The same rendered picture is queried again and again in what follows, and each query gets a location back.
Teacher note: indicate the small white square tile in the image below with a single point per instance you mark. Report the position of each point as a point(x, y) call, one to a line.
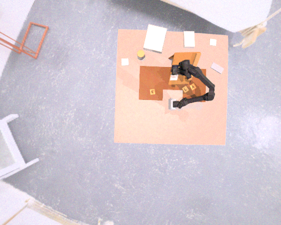
point(124, 61)
point(212, 42)

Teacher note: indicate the grey cylindrical container with orange lid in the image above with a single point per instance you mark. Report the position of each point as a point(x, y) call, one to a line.
point(140, 54)

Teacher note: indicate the white rectangular box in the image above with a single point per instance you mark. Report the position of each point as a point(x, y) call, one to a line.
point(155, 37)

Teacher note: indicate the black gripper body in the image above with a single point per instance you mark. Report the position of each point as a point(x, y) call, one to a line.
point(174, 71)

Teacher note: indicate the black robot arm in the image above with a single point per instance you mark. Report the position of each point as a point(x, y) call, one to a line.
point(188, 71)

